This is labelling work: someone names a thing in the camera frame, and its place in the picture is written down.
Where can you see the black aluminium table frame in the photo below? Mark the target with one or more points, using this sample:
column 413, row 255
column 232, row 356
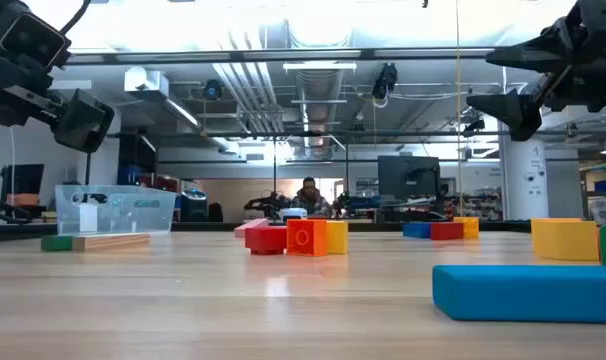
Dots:
column 208, row 226

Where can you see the dark shelf unit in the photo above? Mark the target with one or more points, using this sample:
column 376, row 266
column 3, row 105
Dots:
column 137, row 150

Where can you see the black ceiling-hung device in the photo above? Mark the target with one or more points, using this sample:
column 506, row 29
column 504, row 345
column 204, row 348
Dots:
column 475, row 127

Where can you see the pink long wooden block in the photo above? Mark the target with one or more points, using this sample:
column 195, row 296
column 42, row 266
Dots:
column 248, row 226

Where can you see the red toy brick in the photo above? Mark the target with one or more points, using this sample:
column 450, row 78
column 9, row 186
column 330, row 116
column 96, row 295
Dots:
column 265, row 240

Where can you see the large yellow wooden block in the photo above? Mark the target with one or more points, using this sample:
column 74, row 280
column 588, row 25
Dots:
column 565, row 240

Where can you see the clear plastic bin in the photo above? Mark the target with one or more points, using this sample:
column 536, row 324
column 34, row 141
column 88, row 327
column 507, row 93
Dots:
column 123, row 215

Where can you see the black screen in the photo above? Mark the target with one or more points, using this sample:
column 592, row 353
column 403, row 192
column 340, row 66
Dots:
column 23, row 179

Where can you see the red wooden block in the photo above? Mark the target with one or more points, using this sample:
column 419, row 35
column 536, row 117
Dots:
column 446, row 231

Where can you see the dark computer monitor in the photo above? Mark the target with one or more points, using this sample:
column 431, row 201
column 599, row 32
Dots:
column 408, row 177

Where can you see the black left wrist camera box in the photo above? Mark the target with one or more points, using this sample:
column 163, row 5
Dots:
column 33, row 40

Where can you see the black cylindrical appliance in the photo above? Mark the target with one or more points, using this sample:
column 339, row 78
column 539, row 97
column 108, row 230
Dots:
column 194, row 205

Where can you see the natural wood long block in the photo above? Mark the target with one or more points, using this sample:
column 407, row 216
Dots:
column 110, row 242

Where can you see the white ceiling air unit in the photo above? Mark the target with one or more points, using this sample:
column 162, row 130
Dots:
column 145, row 80

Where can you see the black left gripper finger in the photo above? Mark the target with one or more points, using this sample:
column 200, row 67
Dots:
column 85, row 122

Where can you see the white box device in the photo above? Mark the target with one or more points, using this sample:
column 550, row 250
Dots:
column 293, row 214

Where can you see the white ceiling light bar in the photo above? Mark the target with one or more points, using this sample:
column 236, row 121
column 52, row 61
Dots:
column 319, row 66

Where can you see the orange toy brick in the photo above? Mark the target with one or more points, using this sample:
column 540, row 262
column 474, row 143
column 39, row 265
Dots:
column 305, row 237

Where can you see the silver ventilation duct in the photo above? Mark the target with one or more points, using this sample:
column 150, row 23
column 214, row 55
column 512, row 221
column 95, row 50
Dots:
column 319, row 110

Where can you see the parts storage shelf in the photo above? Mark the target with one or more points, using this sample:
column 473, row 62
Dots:
column 478, row 205

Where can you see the yellow toy brick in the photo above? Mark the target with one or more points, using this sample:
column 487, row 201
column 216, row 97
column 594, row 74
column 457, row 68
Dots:
column 470, row 227
column 338, row 237

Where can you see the orange box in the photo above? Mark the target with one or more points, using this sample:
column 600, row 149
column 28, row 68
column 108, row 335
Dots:
column 23, row 200

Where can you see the black background robot arm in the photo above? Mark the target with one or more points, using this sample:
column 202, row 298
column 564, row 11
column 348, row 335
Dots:
column 355, row 204
column 268, row 205

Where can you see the person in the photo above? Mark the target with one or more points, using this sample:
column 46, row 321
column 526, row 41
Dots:
column 310, row 200

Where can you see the long blue wooden block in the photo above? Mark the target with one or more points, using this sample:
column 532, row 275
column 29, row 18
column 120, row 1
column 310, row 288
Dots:
column 528, row 292

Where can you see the black background rig frame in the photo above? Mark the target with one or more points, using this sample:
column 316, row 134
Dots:
column 283, row 134

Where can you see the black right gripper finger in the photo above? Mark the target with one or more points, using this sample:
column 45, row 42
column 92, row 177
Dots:
column 518, row 112
column 528, row 52

